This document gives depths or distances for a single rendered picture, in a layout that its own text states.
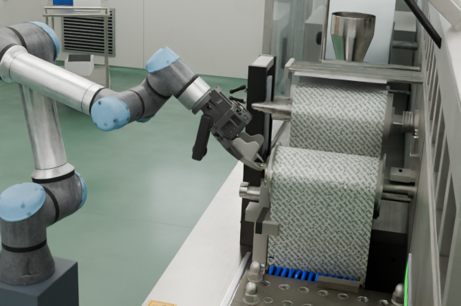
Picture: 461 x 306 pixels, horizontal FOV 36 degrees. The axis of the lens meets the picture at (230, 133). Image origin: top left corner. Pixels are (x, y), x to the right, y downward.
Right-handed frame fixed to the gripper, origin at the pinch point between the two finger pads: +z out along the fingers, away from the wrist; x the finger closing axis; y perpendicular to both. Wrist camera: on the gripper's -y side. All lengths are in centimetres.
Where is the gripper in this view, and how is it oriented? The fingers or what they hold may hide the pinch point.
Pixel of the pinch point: (256, 165)
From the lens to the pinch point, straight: 171.6
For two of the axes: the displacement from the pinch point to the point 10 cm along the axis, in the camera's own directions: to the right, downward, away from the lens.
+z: 7.2, 7.0, 0.4
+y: 6.6, -6.5, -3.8
